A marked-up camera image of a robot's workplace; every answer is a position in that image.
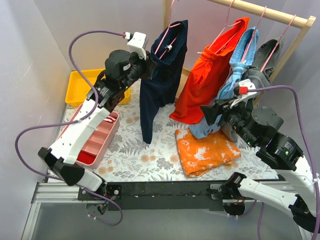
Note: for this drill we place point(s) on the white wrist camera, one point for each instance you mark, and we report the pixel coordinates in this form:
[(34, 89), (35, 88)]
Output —
[(136, 43), (245, 90)]

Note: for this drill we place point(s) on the red cloth in organizer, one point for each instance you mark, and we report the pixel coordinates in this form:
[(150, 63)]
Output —
[(86, 158)]

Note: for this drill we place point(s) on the floral patterned table mat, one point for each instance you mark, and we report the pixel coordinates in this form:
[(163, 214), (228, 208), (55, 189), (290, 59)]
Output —
[(129, 159)]

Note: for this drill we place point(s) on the pink divided organizer tray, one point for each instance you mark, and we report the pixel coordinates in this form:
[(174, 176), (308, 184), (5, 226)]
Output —
[(100, 140)]

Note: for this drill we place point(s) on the orange red shorts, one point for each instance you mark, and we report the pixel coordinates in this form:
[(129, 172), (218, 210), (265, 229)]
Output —
[(208, 75)]

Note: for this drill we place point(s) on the grey shorts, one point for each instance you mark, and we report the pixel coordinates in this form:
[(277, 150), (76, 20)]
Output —
[(258, 67)]

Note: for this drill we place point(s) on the wooden clothes rack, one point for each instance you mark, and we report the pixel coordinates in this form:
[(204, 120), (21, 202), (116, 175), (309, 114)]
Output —
[(268, 13)]

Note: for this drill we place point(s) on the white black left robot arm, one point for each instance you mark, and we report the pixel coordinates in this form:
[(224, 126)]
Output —
[(122, 69)]

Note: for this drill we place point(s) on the red white striped sock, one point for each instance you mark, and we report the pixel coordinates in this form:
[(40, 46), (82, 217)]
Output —
[(110, 119)]

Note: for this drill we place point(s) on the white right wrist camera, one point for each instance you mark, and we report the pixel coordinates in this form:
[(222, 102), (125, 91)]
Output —
[(245, 90)]

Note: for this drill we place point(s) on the pink hanger under grey shorts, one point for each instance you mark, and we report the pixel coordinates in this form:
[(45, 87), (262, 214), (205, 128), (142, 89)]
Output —
[(276, 45)]

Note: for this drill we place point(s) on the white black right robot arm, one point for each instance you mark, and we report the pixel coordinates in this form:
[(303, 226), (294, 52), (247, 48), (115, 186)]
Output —
[(259, 127)]

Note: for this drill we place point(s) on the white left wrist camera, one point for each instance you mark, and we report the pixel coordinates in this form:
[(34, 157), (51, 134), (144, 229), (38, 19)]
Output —
[(136, 43)]

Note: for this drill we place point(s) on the yellow plastic tray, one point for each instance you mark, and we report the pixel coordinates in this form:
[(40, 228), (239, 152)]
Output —
[(78, 88)]

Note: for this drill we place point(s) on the light blue shorts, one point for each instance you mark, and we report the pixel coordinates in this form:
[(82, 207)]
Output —
[(202, 129)]

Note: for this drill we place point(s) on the pink hanger under blue shorts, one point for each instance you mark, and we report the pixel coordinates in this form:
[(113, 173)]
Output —
[(257, 27)]

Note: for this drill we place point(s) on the navy blue shorts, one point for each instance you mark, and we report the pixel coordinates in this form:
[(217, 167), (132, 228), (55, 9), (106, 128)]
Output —
[(161, 89)]

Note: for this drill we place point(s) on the pink wire hanger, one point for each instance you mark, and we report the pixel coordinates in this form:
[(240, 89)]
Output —
[(166, 41)]

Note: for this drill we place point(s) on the orange white folded cloth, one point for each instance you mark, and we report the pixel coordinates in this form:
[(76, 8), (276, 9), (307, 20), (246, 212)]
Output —
[(199, 156)]

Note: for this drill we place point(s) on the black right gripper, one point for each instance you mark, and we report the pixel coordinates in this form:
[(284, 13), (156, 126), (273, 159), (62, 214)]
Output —
[(223, 113)]

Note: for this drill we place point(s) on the pink hanger under orange shorts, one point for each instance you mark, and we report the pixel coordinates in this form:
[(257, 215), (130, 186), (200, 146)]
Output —
[(213, 22)]

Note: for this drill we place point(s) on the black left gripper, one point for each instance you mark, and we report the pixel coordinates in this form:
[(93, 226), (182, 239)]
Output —
[(146, 66)]

